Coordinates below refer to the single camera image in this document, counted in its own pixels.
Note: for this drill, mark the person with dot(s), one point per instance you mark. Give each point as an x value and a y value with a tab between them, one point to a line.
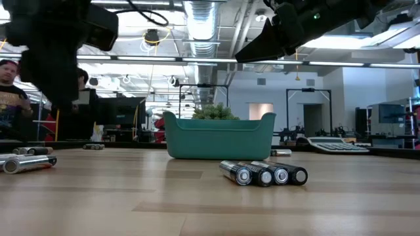
84	78
11	98

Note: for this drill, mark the black AA battery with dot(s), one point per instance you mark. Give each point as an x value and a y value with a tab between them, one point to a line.
243	177
281	176
264	178

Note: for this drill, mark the grey metal rack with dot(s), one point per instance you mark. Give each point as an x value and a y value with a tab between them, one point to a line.
39	128

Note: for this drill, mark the black computer monitor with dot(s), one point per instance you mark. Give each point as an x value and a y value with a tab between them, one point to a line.
119	113

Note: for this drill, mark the round ceiling fixture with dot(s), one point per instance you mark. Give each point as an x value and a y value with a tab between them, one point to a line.
260	17

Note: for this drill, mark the red furniture piece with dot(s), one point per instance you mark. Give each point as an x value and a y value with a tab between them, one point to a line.
160	126
50	131

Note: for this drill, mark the black copper Duracell battery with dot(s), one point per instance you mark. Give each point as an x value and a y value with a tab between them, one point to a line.
298	176

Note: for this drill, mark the grey wall vent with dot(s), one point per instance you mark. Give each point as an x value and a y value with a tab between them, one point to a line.
310	82
261	81

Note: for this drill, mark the colourful patterned cloth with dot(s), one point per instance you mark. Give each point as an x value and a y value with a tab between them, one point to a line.
98	134

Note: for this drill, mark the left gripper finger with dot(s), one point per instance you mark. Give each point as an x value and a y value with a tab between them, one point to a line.
36	75
65	82

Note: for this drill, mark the neighbouring station robot arm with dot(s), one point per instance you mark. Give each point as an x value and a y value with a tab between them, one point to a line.
331	132
290	135

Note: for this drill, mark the black ceiling device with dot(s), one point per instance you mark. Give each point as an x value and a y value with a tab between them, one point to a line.
152	36

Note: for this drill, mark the long LED light bar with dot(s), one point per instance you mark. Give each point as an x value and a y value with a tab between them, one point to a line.
210	60

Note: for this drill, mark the black cabinet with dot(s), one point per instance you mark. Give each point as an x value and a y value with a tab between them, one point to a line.
361	123

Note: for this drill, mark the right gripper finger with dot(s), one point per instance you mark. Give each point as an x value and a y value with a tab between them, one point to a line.
279	49
272	32

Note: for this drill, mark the bright ceiling light panel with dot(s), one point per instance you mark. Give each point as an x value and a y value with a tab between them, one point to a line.
341	42

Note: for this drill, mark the green artificial succulent plant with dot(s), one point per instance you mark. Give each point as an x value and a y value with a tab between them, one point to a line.
213	113

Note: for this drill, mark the black gantry frame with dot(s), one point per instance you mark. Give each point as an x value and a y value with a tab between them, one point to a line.
308	90
203	85

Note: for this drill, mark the white desk calculator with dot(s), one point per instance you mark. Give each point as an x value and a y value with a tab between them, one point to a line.
338	147

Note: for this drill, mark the teal plastic bin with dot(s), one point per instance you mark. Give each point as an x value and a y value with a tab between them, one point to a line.
220	141

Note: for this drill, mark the black hanging camera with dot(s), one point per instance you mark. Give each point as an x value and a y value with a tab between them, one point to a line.
93	81
175	82

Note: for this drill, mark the silver ventilation duct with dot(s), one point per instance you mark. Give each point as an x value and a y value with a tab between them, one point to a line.
201	26

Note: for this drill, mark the silver AA battery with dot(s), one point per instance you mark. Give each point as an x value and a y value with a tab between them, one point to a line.
281	150
6	156
281	153
29	164

